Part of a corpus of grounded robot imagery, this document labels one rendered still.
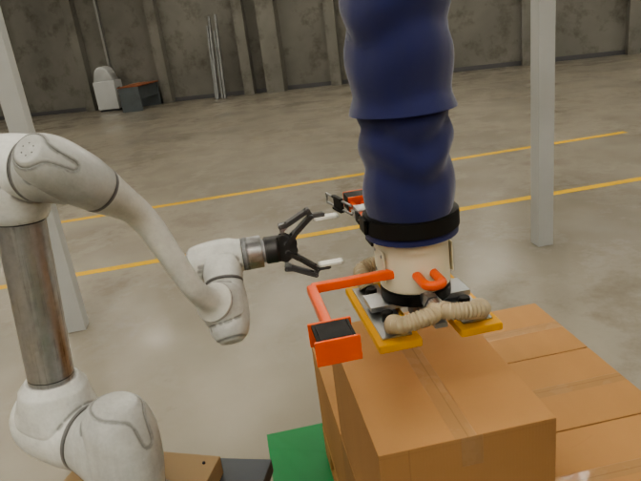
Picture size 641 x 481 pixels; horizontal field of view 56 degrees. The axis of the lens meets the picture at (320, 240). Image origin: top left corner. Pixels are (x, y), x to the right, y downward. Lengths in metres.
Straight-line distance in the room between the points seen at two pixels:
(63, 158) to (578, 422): 1.65
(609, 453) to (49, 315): 1.55
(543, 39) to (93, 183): 3.73
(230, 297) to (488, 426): 0.67
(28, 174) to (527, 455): 1.17
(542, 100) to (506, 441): 3.45
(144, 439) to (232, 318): 0.36
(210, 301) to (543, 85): 3.50
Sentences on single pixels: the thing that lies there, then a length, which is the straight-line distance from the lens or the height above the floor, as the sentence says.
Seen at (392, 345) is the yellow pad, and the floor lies 1.12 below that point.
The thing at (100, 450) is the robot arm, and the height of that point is 1.03.
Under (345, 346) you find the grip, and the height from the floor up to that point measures 1.24.
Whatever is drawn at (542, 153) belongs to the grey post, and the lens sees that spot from 4.68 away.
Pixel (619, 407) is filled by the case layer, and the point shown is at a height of 0.54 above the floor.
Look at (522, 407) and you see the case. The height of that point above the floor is 0.94.
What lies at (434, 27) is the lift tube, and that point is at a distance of 1.28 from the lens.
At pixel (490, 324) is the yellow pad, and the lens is 1.42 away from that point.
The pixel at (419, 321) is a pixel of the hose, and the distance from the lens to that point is 1.31.
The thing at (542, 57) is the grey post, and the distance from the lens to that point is 4.57.
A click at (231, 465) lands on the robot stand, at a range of 1.70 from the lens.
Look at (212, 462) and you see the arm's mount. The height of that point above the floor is 0.80.
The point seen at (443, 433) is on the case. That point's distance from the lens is 1.39.
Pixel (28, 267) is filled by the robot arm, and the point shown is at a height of 1.40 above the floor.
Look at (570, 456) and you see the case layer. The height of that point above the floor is 0.54.
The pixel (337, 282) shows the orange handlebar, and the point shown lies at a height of 1.24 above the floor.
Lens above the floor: 1.80
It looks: 20 degrees down
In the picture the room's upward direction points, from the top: 7 degrees counter-clockwise
